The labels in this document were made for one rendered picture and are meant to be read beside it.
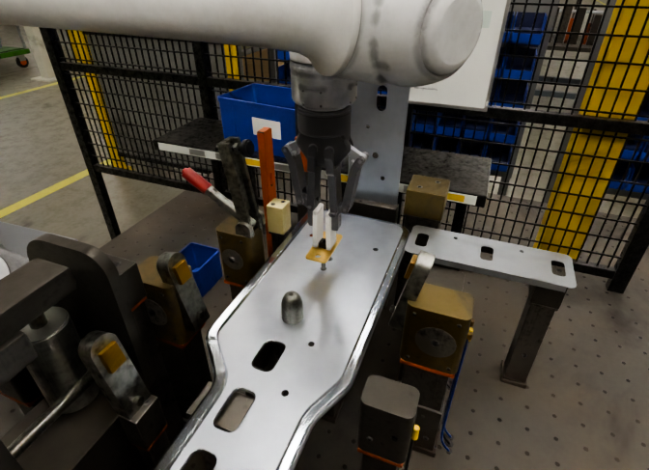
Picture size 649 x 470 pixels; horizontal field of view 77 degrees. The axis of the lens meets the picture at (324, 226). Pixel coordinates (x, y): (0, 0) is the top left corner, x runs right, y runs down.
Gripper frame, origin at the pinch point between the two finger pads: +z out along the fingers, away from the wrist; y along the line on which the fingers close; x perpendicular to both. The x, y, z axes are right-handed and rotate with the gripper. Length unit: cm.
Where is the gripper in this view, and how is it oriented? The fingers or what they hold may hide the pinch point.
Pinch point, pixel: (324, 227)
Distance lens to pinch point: 67.7
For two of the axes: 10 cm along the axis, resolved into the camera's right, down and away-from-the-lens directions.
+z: 0.0, 8.4, 5.5
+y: 9.3, 2.0, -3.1
